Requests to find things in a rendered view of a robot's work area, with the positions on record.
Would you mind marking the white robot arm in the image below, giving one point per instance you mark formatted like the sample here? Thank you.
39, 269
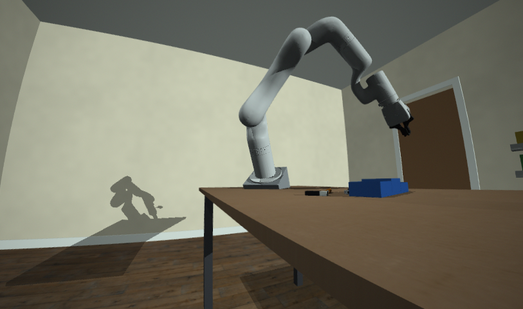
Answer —
300, 42

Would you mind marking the blue open-top bin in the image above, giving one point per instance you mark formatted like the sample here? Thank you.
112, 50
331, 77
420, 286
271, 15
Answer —
377, 188

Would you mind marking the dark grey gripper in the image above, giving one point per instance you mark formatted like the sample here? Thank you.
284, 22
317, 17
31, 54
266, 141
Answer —
396, 113

